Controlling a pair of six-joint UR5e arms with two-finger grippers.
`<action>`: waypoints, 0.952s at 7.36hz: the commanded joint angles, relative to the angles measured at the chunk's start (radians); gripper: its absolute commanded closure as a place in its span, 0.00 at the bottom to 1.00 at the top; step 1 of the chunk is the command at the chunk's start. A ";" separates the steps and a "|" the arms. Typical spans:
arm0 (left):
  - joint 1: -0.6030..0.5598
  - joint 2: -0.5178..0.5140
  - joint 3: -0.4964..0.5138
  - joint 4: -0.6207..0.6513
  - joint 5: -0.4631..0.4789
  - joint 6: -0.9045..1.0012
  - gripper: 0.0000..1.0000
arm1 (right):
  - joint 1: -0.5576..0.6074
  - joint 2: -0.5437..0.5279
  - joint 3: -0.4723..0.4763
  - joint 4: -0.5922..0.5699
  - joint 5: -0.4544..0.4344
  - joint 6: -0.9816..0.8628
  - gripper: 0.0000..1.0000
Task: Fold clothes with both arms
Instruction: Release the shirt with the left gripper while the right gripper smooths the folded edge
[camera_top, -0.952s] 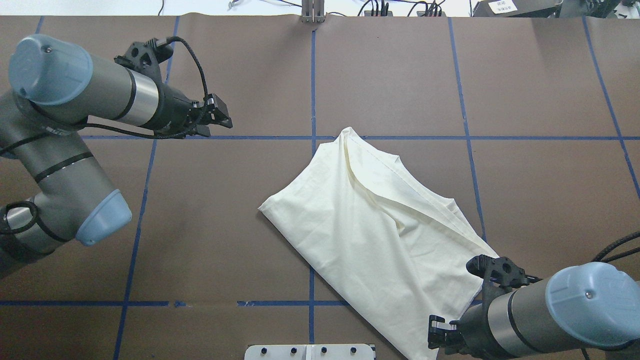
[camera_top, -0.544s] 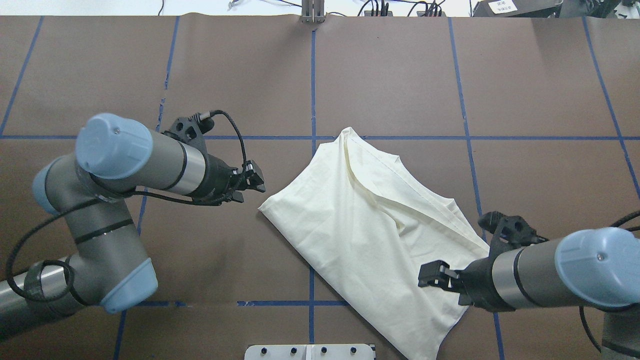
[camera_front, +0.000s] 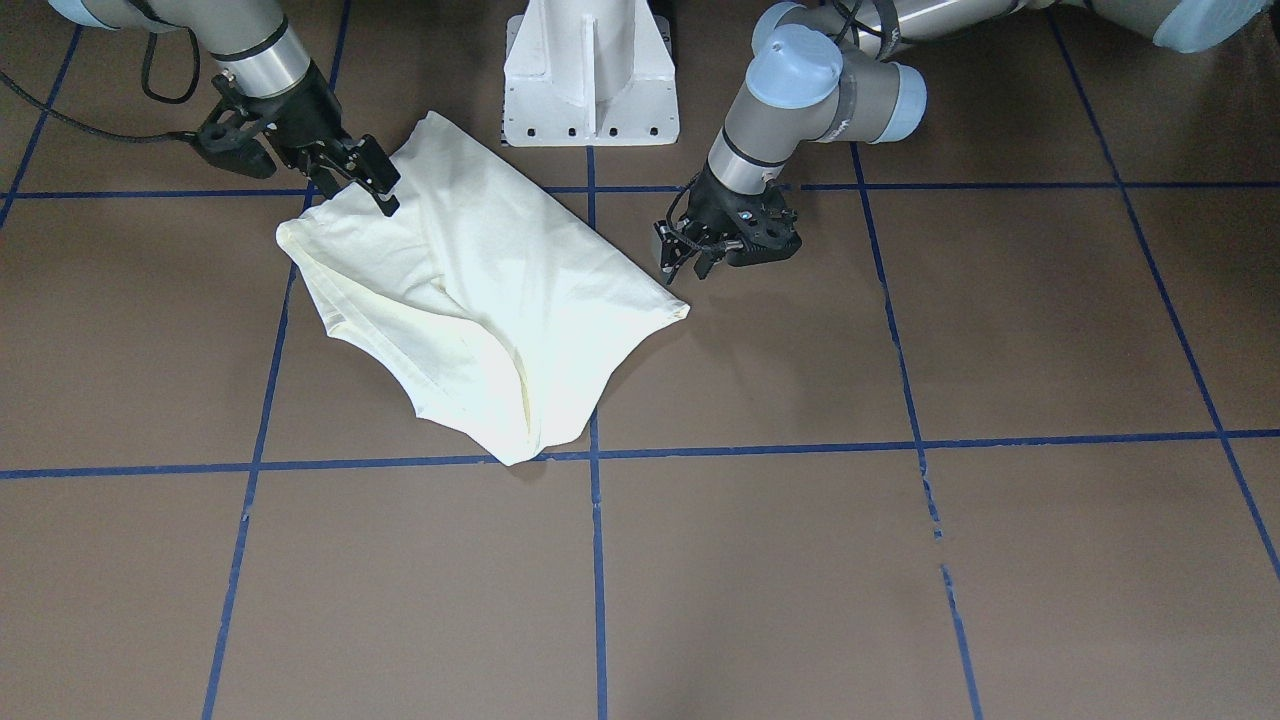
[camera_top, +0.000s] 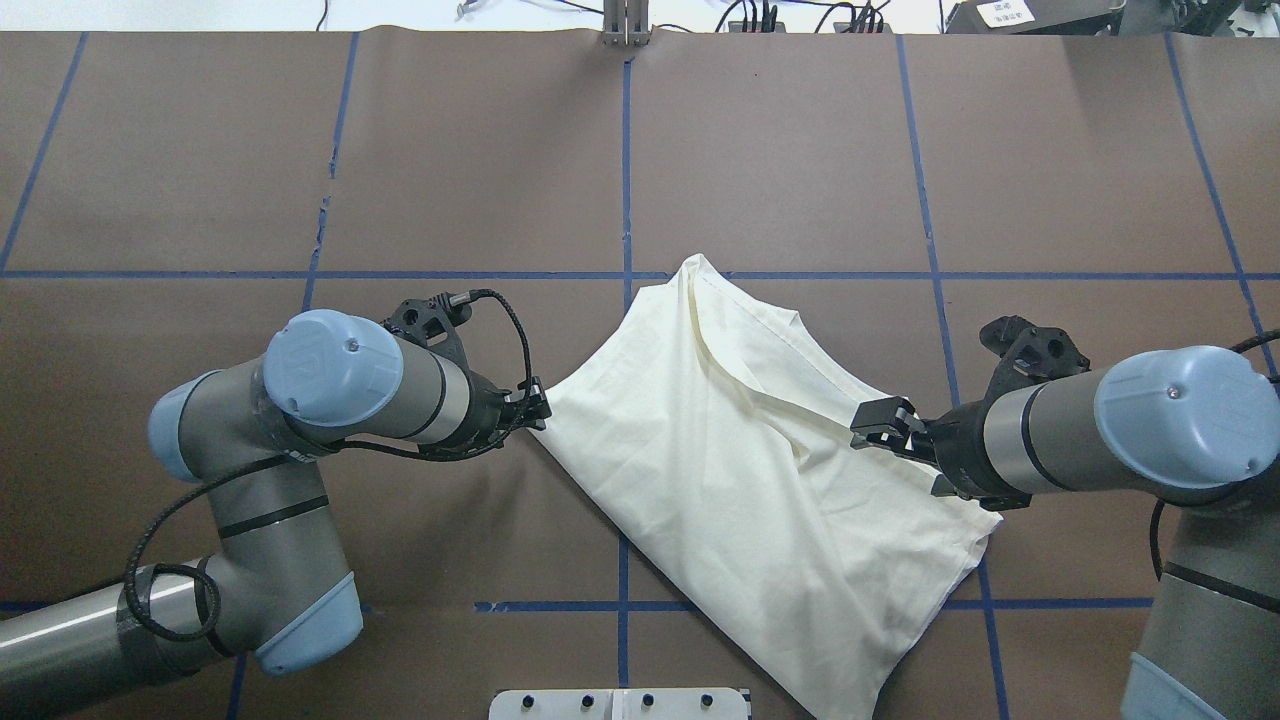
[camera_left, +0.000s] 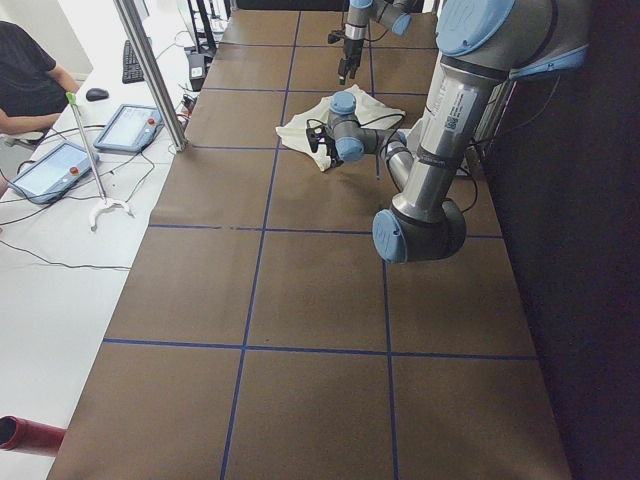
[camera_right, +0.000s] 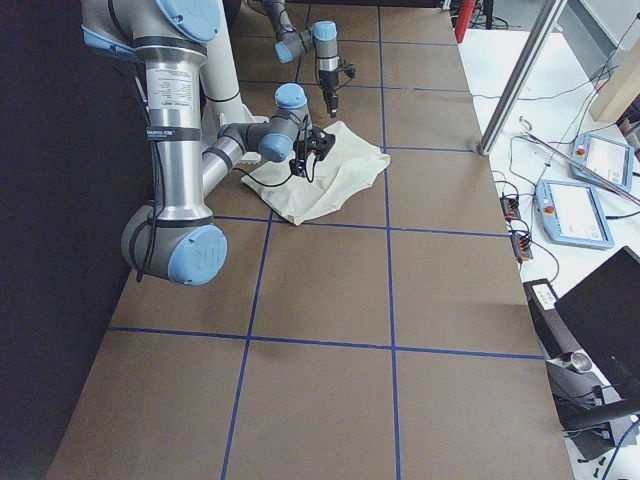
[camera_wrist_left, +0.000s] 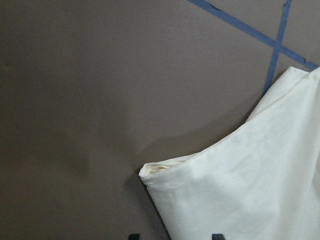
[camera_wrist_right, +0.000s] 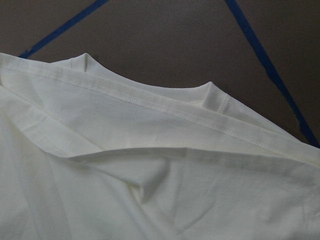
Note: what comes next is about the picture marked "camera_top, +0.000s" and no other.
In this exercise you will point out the white camera mast base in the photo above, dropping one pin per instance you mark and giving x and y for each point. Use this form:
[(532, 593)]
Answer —
[(623, 703)]

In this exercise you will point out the cream long-sleeve cat shirt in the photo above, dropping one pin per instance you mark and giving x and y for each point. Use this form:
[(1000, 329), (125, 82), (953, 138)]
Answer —
[(714, 431)]

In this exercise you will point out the orange black connector block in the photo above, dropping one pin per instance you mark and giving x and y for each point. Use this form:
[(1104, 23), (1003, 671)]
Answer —
[(750, 18)]

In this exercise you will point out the black box with label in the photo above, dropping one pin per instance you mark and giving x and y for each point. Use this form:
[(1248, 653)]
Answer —
[(1051, 18)]

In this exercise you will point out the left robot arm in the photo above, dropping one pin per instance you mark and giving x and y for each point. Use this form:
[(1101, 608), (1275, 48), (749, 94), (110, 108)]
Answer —
[(249, 560)]

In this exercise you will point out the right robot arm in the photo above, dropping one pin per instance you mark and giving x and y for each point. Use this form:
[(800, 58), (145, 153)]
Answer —
[(1196, 428)]

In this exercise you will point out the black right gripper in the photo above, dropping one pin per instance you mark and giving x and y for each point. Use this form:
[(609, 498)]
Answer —
[(957, 449)]

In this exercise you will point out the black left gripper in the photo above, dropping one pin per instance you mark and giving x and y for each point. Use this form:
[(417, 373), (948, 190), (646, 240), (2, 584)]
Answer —
[(487, 407)]

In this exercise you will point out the aluminium frame post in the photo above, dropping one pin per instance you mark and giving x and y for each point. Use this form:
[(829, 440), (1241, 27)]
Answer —
[(626, 23)]

